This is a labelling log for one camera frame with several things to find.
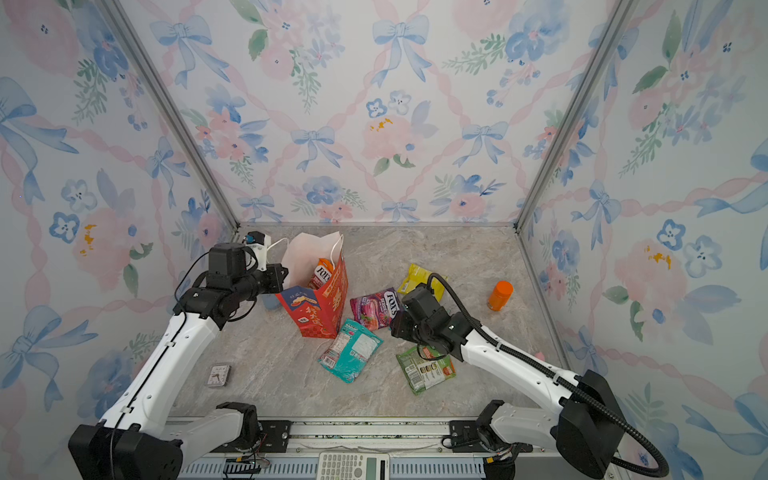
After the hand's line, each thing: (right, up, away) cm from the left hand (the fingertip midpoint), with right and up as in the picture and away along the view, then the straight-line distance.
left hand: (287, 267), depth 77 cm
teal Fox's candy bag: (+15, -24, +8) cm, 30 cm away
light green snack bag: (+36, -28, +7) cm, 47 cm away
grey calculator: (+18, -46, -8) cm, 50 cm away
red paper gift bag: (+6, -12, +3) cm, 14 cm away
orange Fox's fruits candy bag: (+7, -2, +10) cm, 12 cm away
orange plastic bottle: (+60, -9, +13) cm, 62 cm away
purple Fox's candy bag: (+22, -14, +17) cm, 31 cm away
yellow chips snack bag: (+36, -4, +25) cm, 44 cm away
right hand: (+28, -15, +3) cm, 32 cm away
